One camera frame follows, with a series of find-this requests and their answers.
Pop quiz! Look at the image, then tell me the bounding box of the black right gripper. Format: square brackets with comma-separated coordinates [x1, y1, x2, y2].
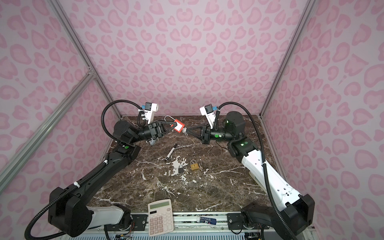
[188, 122, 236, 146]

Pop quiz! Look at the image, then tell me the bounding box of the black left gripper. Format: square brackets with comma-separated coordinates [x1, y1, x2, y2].
[130, 120, 177, 146]

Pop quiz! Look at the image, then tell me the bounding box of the red padlock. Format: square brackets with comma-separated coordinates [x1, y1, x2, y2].
[164, 116, 185, 133]

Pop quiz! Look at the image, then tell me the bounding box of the brass padlock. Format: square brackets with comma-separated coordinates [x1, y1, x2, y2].
[190, 160, 200, 171]

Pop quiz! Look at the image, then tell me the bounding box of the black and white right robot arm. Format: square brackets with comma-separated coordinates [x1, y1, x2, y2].
[186, 111, 315, 240]

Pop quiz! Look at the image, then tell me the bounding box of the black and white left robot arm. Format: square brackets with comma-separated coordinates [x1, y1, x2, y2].
[48, 120, 177, 237]

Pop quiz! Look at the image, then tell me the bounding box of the white stapler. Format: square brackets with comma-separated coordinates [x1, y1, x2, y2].
[149, 138, 159, 146]

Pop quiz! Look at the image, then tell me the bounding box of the blue and white glue stick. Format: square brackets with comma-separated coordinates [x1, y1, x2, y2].
[198, 217, 217, 225]

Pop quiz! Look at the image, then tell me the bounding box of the white desk calculator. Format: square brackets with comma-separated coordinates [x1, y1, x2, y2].
[148, 199, 174, 237]

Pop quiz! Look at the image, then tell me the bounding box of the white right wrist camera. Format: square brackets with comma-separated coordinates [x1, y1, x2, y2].
[200, 104, 218, 129]

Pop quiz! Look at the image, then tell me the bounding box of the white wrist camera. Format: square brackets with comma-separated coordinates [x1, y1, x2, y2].
[200, 104, 218, 129]
[138, 102, 159, 127]

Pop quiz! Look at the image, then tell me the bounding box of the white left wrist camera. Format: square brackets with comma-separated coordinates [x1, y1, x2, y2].
[138, 102, 159, 127]

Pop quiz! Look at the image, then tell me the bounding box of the aluminium front rail frame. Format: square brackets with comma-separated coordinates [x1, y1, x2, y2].
[55, 209, 319, 240]

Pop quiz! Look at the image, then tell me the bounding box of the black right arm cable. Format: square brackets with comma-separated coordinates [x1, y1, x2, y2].
[214, 101, 298, 240]

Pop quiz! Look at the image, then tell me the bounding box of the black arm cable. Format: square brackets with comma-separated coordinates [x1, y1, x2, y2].
[214, 101, 298, 240]
[23, 99, 146, 240]

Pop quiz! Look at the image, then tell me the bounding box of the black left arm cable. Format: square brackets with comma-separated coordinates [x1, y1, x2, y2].
[23, 99, 146, 240]

